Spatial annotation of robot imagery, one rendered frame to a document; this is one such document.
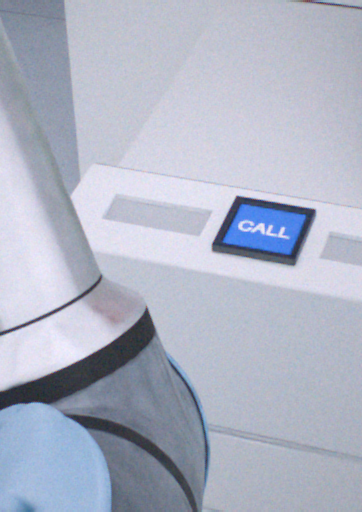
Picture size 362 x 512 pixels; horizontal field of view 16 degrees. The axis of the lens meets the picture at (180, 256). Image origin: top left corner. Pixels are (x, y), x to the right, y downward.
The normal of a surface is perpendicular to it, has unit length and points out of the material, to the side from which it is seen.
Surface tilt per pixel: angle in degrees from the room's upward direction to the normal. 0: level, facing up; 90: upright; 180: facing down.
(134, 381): 61
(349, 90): 0
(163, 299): 90
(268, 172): 0
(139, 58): 90
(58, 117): 0
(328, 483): 90
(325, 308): 90
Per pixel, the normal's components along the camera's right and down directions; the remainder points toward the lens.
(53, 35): -0.03, -0.78
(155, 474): 0.69, -0.69
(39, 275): 0.48, 0.04
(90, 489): 0.69, -0.54
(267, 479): -0.32, 0.60
